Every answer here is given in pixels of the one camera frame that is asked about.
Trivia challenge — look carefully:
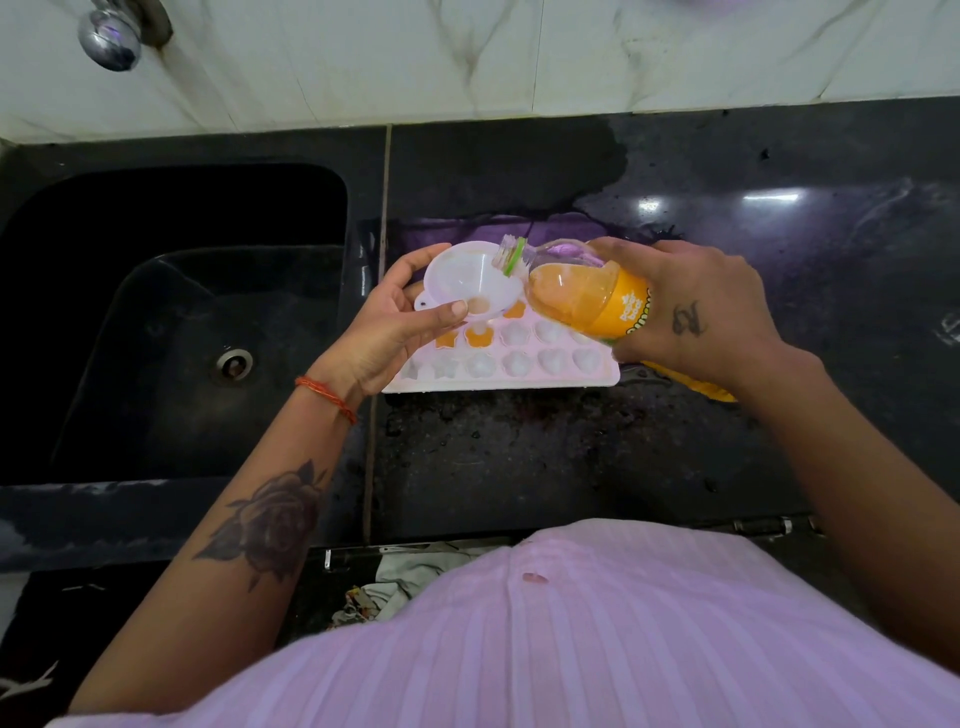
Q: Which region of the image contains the person's left hand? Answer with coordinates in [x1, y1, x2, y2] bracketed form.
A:
[311, 242, 470, 412]

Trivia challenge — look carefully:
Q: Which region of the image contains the person's right hand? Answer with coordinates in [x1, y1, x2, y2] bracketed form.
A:
[586, 237, 826, 399]

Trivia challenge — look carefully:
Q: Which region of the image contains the white plastic funnel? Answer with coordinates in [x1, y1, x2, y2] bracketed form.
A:
[414, 240, 526, 325]

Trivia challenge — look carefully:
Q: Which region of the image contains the orange juice bottle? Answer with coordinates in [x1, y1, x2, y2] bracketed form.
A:
[491, 234, 740, 405]

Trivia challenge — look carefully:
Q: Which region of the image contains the white ice cube tray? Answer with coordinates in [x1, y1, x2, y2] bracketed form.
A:
[380, 299, 622, 396]

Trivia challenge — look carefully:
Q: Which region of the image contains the person's left forearm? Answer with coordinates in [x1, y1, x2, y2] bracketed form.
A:
[67, 393, 358, 718]

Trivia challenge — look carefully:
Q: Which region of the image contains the person's right forearm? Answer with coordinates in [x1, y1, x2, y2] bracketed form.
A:
[738, 352, 960, 673]

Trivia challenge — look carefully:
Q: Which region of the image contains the chrome sink drain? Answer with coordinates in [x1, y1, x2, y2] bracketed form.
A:
[214, 346, 255, 382]

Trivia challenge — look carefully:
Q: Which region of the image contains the floral patterned cloth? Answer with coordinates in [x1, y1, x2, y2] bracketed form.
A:
[329, 541, 481, 628]

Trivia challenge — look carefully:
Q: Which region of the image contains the black stone sink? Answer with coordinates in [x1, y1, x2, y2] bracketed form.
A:
[0, 161, 350, 485]

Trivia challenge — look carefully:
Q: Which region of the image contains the pink striped shirt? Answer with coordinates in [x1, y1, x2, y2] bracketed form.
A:
[44, 517, 960, 728]

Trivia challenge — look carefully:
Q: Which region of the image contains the orange thread bracelet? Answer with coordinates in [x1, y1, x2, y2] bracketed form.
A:
[294, 374, 360, 427]

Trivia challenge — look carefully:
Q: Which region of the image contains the chrome wall tap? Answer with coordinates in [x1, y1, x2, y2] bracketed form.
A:
[77, 0, 175, 73]

